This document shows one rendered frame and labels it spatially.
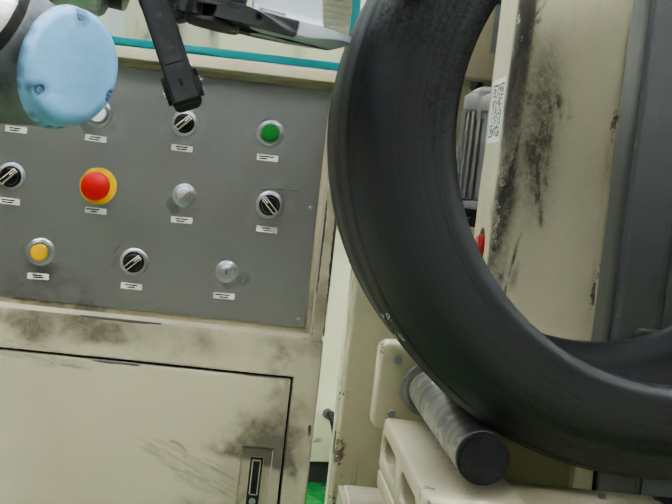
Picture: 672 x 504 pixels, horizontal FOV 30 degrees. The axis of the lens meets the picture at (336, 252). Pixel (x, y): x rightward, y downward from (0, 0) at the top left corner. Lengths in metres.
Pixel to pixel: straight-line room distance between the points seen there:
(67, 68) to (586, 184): 0.68
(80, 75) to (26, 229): 0.85
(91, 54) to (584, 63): 0.65
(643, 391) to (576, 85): 0.49
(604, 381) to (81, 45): 0.49
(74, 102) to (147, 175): 0.81
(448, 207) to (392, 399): 0.44
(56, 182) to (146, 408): 0.34
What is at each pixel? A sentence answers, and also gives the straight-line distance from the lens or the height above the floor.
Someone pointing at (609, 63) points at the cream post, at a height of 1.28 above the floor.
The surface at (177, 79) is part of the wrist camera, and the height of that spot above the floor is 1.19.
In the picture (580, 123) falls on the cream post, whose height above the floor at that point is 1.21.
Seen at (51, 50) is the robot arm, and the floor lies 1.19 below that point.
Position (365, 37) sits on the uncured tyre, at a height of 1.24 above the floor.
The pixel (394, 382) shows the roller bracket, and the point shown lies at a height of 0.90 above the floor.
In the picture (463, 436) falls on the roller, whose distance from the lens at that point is 1.07.
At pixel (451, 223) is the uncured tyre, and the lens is 1.00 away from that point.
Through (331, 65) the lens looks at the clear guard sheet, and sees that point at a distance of 1.75.
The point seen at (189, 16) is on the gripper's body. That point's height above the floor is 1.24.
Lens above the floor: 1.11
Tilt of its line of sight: 3 degrees down
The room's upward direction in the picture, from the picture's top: 6 degrees clockwise
